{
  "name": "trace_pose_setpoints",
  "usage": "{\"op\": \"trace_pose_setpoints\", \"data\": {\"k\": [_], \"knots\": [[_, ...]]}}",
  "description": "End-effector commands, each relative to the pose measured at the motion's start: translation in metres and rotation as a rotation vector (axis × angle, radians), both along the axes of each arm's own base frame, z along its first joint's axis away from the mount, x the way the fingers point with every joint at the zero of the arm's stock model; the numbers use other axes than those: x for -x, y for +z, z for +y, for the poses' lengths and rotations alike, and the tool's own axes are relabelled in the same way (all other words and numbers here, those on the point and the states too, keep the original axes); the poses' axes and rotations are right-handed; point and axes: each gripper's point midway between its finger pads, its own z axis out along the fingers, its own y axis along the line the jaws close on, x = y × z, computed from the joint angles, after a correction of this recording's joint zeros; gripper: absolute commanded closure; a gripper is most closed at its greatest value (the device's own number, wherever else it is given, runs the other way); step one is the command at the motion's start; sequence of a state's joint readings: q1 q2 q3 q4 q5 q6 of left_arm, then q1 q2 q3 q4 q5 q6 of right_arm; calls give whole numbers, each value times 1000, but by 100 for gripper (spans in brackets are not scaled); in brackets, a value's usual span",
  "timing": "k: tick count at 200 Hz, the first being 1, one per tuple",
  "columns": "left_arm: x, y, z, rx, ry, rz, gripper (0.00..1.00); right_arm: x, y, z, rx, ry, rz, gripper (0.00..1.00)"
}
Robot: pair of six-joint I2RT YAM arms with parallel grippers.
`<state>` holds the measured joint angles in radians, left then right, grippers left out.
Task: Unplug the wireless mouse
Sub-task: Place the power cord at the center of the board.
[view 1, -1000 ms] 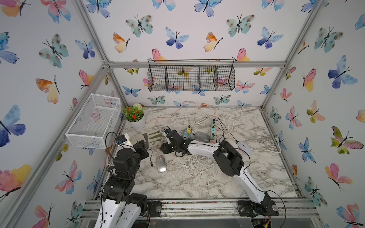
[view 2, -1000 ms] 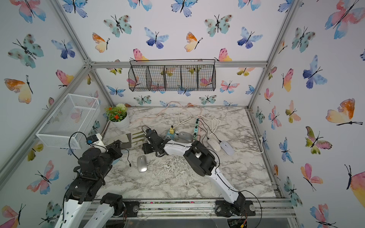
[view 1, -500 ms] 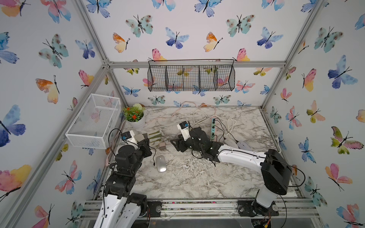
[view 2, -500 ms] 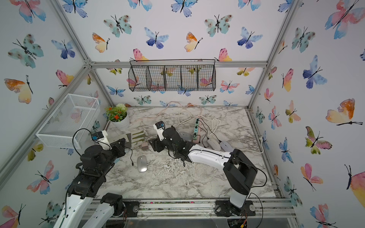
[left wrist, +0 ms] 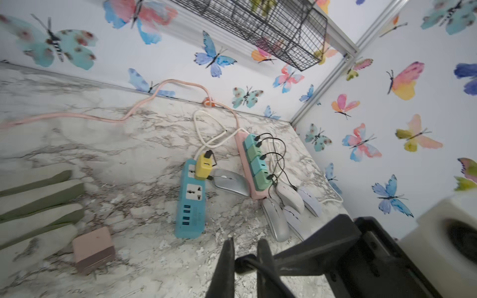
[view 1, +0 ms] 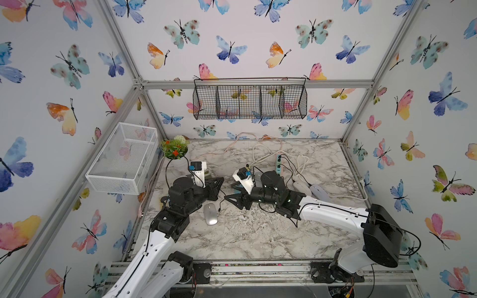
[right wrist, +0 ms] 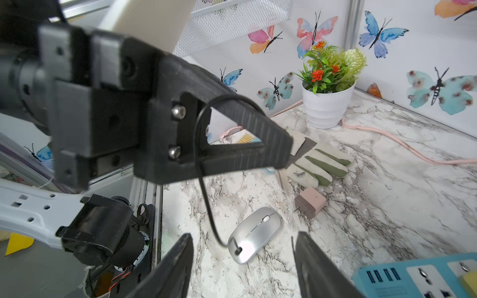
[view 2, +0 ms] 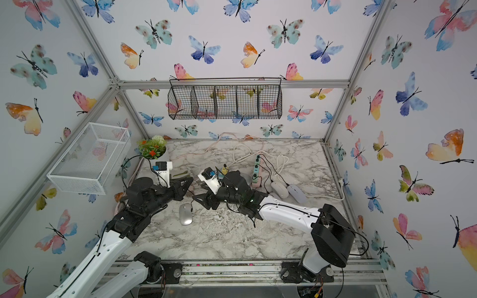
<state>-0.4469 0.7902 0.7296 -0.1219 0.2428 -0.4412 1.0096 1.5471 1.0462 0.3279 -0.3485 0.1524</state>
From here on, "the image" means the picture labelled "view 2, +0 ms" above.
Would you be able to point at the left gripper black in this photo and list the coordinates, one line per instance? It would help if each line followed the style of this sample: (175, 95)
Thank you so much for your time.
(179, 190)

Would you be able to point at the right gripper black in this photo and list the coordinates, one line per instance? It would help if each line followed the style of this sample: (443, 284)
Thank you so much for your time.
(208, 198)

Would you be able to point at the silver mouse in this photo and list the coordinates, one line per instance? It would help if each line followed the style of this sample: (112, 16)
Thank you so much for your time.
(186, 214)

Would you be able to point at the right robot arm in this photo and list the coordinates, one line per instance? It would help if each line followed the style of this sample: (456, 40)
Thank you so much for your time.
(332, 234)

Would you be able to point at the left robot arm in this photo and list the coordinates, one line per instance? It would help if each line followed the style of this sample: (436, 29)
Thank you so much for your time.
(120, 233)

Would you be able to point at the white mouse back right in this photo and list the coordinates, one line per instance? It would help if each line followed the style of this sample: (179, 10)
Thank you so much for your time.
(280, 189)

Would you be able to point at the lavender mouse far right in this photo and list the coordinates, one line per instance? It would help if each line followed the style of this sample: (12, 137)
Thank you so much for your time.
(297, 194)

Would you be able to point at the pink power strip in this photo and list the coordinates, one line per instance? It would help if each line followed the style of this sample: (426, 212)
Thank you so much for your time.
(257, 173)

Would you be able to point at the potted plant white pot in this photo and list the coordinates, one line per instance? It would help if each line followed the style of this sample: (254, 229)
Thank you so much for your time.
(153, 148)

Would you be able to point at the white mesh wall basket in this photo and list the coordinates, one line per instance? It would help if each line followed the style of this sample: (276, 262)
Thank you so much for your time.
(92, 160)

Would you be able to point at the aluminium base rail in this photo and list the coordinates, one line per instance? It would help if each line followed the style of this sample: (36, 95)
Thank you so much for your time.
(198, 273)

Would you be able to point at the black wire wall basket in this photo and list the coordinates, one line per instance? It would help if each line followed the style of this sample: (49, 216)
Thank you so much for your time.
(225, 98)

